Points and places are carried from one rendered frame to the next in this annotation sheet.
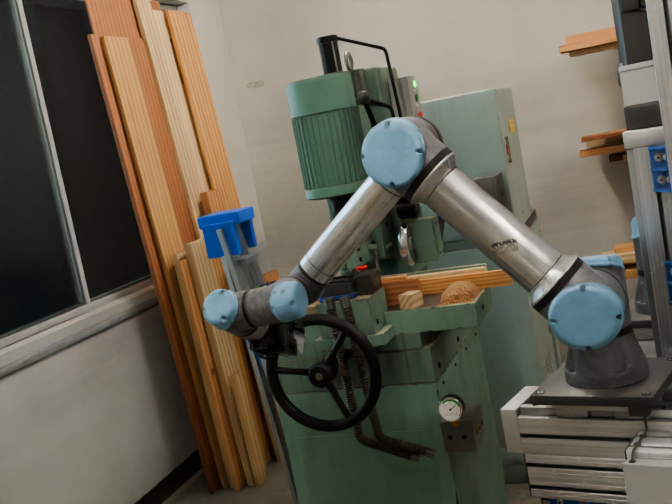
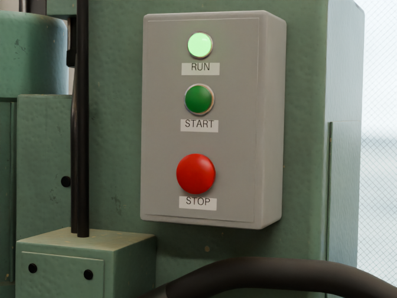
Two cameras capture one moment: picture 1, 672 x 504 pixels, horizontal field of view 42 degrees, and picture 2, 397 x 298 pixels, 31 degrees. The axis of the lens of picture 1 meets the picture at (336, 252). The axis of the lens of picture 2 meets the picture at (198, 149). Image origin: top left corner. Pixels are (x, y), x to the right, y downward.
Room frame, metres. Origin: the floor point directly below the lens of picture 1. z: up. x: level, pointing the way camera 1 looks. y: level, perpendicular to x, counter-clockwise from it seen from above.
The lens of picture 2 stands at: (2.56, -0.84, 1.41)
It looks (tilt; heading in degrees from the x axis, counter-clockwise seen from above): 3 degrees down; 90
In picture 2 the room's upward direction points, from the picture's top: 1 degrees clockwise
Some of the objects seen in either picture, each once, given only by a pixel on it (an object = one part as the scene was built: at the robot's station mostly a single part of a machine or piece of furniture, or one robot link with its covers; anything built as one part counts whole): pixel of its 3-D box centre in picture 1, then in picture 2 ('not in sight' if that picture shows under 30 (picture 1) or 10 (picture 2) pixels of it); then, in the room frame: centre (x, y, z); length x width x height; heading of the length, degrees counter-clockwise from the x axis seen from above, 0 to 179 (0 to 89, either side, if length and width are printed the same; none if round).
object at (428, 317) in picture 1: (366, 321); not in sight; (2.21, -0.04, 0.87); 0.61 x 0.30 x 0.06; 69
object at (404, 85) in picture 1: (406, 105); (213, 119); (2.57, -0.28, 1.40); 0.10 x 0.06 x 0.16; 159
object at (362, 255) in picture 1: (353, 254); not in sight; (2.34, -0.05, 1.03); 0.14 x 0.07 x 0.09; 159
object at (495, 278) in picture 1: (410, 288); not in sight; (2.27, -0.18, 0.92); 0.54 x 0.02 x 0.04; 69
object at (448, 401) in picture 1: (452, 410); not in sight; (2.03, -0.20, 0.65); 0.06 x 0.04 x 0.08; 69
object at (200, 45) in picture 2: not in sight; (199, 44); (2.56, -0.31, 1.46); 0.02 x 0.01 x 0.02; 159
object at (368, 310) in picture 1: (353, 312); not in sight; (2.13, -0.01, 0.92); 0.15 x 0.13 x 0.09; 69
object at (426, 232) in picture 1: (423, 239); not in sight; (2.44, -0.25, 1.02); 0.09 x 0.07 x 0.12; 69
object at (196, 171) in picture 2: not in sight; (195, 174); (2.56, -0.32, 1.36); 0.03 x 0.01 x 0.03; 159
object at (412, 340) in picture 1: (358, 336); not in sight; (2.27, -0.02, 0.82); 0.40 x 0.21 x 0.04; 69
